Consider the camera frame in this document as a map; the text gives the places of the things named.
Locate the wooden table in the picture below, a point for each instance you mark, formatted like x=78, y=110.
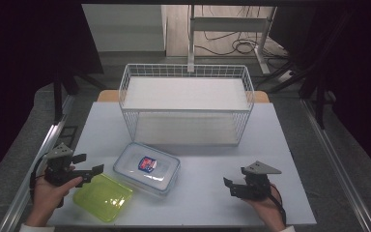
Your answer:
x=108, y=96

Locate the white metal desk frame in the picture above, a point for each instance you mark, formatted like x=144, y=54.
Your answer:
x=228, y=24

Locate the aluminium rail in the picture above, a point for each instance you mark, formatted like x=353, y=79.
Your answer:
x=42, y=151
x=335, y=164

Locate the black stand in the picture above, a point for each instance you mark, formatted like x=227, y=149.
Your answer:
x=319, y=93
x=58, y=96

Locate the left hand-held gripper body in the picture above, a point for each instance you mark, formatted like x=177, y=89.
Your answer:
x=57, y=167

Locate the white power strip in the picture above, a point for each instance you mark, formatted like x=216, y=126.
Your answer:
x=285, y=75

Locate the black floor bracket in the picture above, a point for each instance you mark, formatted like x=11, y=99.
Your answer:
x=67, y=135

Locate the white cabinet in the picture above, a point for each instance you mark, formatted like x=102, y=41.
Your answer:
x=125, y=29

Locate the person's right hand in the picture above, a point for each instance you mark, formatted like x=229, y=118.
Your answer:
x=270, y=211

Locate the person's left hand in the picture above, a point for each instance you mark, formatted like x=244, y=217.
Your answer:
x=46, y=199

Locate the green translucent food container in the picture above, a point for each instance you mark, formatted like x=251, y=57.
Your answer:
x=103, y=198

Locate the dark curtain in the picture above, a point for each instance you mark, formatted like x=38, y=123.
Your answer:
x=364, y=64
x=19, y=48

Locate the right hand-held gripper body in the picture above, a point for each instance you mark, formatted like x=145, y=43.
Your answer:
x=257, y=185

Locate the clear food container blue rim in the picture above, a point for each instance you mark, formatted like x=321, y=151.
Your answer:
x=148, y=169

